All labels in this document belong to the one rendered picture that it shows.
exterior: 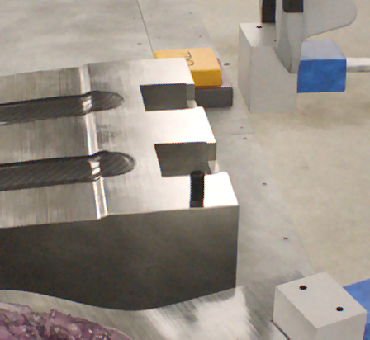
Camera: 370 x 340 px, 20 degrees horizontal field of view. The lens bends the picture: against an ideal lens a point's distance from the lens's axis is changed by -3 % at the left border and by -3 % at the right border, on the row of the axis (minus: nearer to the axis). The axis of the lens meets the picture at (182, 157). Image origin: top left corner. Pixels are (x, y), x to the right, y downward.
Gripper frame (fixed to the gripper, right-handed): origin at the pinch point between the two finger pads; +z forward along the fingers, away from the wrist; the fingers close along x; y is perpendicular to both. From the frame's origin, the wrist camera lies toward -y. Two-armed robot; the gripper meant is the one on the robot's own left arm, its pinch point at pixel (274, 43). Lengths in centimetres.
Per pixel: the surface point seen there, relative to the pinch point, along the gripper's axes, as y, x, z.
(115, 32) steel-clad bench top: -9.2, 44.0, 14.9
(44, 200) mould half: -17.7, -10.4, 6.5
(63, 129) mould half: -16.1, 0.2, 6.4
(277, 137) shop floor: 41, 174, 95
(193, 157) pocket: -6.6, -3.6, 7.3
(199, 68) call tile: -2.3, 22.8, 11.3
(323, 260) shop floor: 39, 113, 95
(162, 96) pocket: -7.7, 7.2, 7.2
